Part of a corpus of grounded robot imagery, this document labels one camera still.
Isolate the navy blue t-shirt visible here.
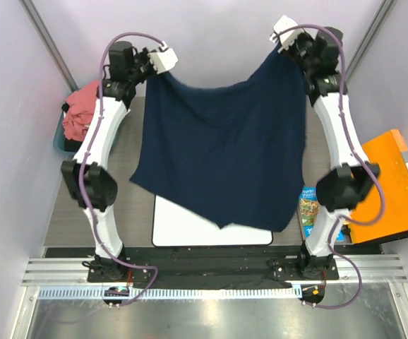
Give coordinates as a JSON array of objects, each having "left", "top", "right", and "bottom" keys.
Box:
[{"left": 131, "top": 51, "right": 306, "bottom": 232}]

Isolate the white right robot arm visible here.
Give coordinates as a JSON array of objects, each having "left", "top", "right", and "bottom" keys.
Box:
[{"left": 275, "top": 25, "right": 380, "bottom": 281}]

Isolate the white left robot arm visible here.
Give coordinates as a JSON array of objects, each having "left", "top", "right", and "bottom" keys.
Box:
[{"left": 61, "top": 41, "right": 154, "bottom": 283}]

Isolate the pink crumpled t-shirt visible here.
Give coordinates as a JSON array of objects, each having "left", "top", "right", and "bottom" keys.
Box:
[{"left": 62, "top": 80, "right": 99, "bottom": 142}]

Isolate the teal laundry basket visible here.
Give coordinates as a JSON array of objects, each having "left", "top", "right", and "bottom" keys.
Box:
[{"left": 53, "top": 102, "right": 75, "bottom": 156}]

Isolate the colourful picture book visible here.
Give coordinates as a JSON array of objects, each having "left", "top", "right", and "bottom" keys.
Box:
[{"left": 297, "top": 186, "right": 349, "bottom": 243}]

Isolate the white mat with black border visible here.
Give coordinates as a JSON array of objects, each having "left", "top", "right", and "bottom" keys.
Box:
[{"left": 152, "top": 196, "right": 273, "bottom": 247}]

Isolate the orange board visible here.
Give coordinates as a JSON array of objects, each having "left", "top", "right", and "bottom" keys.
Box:
[{"left": 349, "top": 129, "right": 408, "bottom": 244}]

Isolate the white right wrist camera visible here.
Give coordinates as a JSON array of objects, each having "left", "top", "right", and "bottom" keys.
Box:
[{"left": 269, "top": 15, "right": 305, "bottom": 52}]

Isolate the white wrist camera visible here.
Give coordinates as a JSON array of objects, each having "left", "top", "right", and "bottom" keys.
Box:
[
  {"left": 269, "top": 15, "right": 305, "bottom": 52},
  {"left": 148, "top": 48, "right": 179, "bottom": 74}
]

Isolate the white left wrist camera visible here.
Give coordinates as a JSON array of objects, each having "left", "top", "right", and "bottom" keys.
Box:
[{"left": 148, "top": 48, "right": 179, "bottom": 74}]

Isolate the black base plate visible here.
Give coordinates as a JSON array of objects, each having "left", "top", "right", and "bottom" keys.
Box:
[{"left": 86, "top": 246, "right": 340, "bottom": 284}]

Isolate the white slotted cable duct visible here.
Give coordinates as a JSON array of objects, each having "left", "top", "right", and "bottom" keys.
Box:
[{"left": 38, "top": 285, "right": 302, "bottom": 301}]

